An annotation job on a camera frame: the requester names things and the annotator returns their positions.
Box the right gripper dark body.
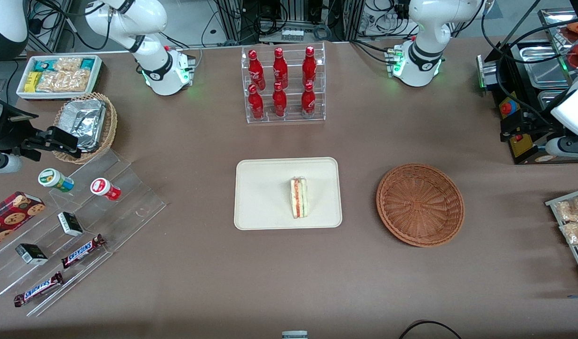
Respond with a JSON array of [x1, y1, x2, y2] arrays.
[[0, 89, 38, 175]]

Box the triangular sandwich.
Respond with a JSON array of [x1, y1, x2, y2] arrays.
[[290, 177, 309, 219]]

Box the light wicker basket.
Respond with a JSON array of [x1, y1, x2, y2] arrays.
[[53, 92, 118, 164]]

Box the steel tray with red food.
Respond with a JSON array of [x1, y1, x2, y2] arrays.
[[538, 8, 578, 71]]

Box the brown wicker basket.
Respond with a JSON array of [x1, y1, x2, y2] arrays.
[[376, 163, 465, 248]]

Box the cream rectangular tray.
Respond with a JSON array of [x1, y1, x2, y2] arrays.
[[234, 157, 343, 231]]

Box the yellow emergency stop box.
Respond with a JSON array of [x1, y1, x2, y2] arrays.
[[499, 91, 530, 159]]

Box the aluminium foil containers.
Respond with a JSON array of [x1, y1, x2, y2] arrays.
[[58, 99, 107, 152]]

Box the black food warmer cabinet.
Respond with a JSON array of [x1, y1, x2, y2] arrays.
[[487, 40, 578, 165]]

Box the green lid snack cup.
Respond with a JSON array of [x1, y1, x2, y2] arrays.
[[38, 168, 75, 193]]

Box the white plastic snack bin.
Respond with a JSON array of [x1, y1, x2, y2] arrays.
[[16, 55, 103, 101]]

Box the steel food pan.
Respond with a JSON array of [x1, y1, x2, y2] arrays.
[[520, 45, 574, 89], [538, 89, 568, 113]]

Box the silver box with green light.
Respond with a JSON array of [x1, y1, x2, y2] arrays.
[[476, 54, 499, 96]]

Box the large clear cracker bag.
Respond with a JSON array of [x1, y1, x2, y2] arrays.
[[36, 70, 92, 92]]

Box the red lid snack cup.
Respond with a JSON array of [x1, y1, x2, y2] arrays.
[[90, 178, 121, 202]]

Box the clear bag of snacks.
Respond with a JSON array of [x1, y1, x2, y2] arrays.
[[554, 195, 578, 222], [560, 220, 578, 245]]

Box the red cookie box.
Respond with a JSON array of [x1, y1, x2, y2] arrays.
[[0, 191, 46, 251]]

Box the small clear cracker bag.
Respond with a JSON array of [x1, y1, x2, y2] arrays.
[[54, 57, 82, 72]]

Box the small dark box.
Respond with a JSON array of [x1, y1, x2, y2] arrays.
[[57, 211, 84, 237], [15, 243, 48, 265]]

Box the clear acrylic stepped display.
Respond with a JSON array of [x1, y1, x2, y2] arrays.
[[0, 149, 167, 317]]

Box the Snickers chocolate bar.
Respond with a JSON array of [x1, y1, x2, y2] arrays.
[[61, 234, 106, 269], [14, 272, 64, 307]]

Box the red soda bottle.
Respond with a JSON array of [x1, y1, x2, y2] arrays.
[[248, 49, 266, 91], [272, 82, 288, 118], [301, 82, 316, 116], [302, 46, 317, 86], [248, 84, 265, 120], [273, 48, 289, 89]]

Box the clear acrylic bottle rack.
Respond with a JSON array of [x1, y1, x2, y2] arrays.
[[241, 42, 326, 124]]

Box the metal wire rack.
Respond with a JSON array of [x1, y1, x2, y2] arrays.
[[546, 187, 578, 288]]

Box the black cable loop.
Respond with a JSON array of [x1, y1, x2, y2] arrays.
[[398, 320, 464, 339]]

